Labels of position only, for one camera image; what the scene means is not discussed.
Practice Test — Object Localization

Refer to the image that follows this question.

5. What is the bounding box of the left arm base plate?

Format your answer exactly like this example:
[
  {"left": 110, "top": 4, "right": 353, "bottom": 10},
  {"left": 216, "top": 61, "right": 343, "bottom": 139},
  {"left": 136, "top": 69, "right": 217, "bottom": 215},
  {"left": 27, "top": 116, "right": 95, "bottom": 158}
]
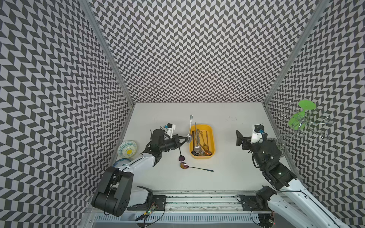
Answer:
[{"left": 127, "top": 195, "right": 167, "bottom": 211}]

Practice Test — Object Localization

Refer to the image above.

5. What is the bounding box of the yellow patterned bowl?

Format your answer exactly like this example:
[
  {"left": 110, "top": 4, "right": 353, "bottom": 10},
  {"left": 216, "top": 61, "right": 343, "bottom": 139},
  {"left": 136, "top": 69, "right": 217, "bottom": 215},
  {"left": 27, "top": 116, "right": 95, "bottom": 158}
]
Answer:
[{"left": 117, "top": 140, "right": 137, "bottom": 158}]

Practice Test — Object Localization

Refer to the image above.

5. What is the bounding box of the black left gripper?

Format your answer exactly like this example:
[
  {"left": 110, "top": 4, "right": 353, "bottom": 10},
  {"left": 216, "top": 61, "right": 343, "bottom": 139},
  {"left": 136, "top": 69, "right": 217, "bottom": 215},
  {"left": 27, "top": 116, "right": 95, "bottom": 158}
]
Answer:
[{"left": 160, "top": 134, "right": 188, "bottom": 152}]

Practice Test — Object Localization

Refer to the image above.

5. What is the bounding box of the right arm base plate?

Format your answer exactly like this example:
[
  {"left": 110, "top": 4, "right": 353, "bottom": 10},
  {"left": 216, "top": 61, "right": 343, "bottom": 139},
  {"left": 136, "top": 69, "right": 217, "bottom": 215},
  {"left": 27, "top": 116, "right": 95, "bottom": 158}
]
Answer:
[{"left": 237, "top": 195, "right": 271, "bottom": 211}]

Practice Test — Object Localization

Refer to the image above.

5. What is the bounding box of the aluminium corner post left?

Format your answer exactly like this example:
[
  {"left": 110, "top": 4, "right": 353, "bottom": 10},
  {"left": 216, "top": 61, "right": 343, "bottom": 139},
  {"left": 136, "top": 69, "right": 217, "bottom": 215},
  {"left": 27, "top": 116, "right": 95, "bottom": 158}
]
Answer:
[{"left": 79, "top": 0, "right": 135, "bottom": 106}]

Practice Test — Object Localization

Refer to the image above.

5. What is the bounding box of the gold bowl spoon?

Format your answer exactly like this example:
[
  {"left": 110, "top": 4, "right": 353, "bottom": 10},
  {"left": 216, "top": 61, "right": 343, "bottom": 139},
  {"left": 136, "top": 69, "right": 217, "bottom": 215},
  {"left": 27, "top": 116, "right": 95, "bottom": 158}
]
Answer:
[{"left": 196, "top": 129, "right": 203, "bottom": 151}]

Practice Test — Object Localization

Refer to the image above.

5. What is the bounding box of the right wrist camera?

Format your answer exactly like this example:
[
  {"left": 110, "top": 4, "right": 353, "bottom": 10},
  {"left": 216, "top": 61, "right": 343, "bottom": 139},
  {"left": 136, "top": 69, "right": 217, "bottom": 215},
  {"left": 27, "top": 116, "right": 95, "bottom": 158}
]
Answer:
[{"left": 251, "top": 124, "right": 265, "bottom": 144}]

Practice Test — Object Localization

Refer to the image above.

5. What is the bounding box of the blue patterned bowl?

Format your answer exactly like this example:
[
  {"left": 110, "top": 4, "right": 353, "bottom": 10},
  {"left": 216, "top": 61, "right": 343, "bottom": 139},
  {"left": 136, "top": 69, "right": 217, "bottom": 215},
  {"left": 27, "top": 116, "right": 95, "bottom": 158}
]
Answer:
[{"left": 113, "top": 158, "right": 131, "bottom": 168}]

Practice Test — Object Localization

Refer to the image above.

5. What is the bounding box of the blue handled spoon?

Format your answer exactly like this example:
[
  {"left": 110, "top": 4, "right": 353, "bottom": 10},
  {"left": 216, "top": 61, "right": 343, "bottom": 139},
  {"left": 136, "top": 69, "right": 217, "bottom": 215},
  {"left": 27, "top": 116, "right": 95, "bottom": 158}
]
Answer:
[{"left": 180, "top": 162, "right": 214, "bottom": 172}]

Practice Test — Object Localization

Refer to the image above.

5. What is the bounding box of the aluminium front rail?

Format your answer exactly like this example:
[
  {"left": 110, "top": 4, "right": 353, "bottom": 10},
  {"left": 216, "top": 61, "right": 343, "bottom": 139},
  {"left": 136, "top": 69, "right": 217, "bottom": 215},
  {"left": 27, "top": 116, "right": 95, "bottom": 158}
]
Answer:
[{"left": 122, "top": 186, "right": 290, "bottom": 213}]

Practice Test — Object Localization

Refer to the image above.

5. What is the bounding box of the yellow plastic storage box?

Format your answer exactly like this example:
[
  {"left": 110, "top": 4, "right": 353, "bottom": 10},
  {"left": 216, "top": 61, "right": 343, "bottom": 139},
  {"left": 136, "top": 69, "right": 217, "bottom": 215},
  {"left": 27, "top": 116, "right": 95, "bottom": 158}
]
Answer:
[{"left": 189, "top": 124, "right": 216, "bottom": 160}]

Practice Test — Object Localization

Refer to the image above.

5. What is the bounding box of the plain silver spoon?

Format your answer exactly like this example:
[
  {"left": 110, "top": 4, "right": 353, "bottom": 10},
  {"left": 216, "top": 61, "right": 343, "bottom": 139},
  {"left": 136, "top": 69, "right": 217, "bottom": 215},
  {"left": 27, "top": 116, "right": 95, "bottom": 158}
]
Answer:
[{"left": 186, "top": 115, "right": 194, "bottom": 143}]

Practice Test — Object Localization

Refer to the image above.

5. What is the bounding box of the dark purple spoon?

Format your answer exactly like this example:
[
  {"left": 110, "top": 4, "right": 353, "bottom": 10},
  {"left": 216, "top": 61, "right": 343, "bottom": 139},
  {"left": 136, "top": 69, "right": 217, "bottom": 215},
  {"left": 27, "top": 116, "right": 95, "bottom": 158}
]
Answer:
[{"left": 178, "top": 147, "right": 185, "bottom": 162}]

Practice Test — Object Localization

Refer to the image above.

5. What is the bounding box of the black handled spoon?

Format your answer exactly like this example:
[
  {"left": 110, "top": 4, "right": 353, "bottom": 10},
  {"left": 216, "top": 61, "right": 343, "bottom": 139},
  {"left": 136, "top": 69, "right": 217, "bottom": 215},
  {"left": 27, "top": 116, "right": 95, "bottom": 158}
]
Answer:
[{"left": 191, "top": 131, "right": 196, "bottom": 156}]

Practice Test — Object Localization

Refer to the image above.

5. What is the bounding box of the aluminium corner post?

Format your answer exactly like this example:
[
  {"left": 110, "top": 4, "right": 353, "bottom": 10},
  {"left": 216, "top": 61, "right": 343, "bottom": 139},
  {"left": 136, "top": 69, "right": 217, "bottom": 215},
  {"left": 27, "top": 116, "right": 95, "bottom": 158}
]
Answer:
[
  {"left": 263, "top": 0, "right": 330, "bottom": 107},
  {"left": 79, "top": 0, "right": 135, "bottom": 106}
]

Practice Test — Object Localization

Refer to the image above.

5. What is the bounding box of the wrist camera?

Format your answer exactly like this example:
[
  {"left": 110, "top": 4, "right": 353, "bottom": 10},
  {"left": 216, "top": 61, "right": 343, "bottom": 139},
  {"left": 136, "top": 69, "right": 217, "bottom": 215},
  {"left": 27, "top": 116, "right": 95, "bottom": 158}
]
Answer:
[
  {"left": 251, "top": 124, "right": 265, "bottom": 144},
  {"left": 164, "top": 123, "right": 176, "bottom": 138}
]

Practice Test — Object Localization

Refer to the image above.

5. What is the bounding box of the rose gold long spoon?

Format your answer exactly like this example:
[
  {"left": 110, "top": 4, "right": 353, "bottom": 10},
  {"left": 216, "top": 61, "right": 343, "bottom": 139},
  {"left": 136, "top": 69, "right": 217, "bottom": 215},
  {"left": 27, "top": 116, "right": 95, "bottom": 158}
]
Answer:
[{"left": 205, "top": 131, "right": 213, "bottom": 156}]

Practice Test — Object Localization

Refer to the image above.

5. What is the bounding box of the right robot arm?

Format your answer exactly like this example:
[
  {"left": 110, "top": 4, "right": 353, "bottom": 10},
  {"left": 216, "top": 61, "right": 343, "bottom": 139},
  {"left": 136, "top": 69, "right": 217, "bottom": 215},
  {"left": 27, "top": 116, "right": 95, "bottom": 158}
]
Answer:
[{"left": 236, "top": 124, "right": 348, "bottom": 228}]

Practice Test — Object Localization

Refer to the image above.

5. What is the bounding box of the aluminium corner post right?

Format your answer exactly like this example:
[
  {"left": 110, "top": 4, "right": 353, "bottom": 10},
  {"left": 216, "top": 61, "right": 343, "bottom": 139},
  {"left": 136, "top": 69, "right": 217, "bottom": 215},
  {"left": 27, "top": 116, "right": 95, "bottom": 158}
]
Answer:
[{"left": 263, "top": 0, "right": 330, "bottom": 107}]

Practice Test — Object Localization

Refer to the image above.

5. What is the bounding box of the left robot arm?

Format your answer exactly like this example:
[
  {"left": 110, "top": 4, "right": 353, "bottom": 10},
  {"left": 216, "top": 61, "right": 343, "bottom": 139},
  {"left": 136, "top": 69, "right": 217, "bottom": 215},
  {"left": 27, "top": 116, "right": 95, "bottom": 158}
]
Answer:
[{"left": 91, "top": 129, "right": 192, "bottom": 217}]

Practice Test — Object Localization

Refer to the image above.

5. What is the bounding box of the gold spoon ornate handle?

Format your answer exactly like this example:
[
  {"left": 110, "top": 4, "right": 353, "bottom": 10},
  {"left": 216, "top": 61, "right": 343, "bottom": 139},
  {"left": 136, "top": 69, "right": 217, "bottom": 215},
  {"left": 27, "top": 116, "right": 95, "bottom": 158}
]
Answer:
[{"left": 199, "top": 131, "right": 209, "bottom": 151}]

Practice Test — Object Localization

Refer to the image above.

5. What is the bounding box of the silver long handled spoon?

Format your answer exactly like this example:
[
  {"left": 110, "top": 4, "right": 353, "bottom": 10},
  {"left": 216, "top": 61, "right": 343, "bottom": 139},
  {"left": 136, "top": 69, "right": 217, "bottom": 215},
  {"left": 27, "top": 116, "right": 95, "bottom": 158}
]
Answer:
[{"left": 194, "top": 123, "right": 202, "bottom": 155}]

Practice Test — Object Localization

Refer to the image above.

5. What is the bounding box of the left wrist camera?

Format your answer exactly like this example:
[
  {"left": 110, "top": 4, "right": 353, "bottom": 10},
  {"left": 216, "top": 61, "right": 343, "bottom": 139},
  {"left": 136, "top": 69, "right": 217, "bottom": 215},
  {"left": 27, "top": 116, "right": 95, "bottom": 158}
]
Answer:
[{"left": 164, "top": 123, "right": 176, "bottom": 138}]

